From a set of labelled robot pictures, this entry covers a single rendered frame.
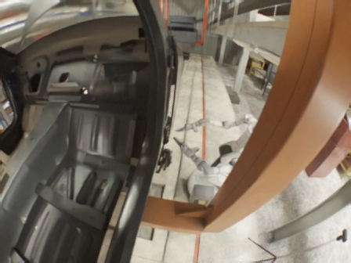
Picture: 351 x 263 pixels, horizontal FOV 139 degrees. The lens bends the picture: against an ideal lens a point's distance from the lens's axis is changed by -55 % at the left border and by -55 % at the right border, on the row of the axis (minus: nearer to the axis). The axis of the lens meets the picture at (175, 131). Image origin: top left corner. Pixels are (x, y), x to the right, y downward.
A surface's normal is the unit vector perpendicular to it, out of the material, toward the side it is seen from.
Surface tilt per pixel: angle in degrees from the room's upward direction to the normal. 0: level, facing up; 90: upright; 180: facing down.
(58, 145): 77
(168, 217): 0
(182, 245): 0
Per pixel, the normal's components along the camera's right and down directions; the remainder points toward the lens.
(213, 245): 0.06, -0.75
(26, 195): 0.97, -0.05
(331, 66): -0.15, 0.64
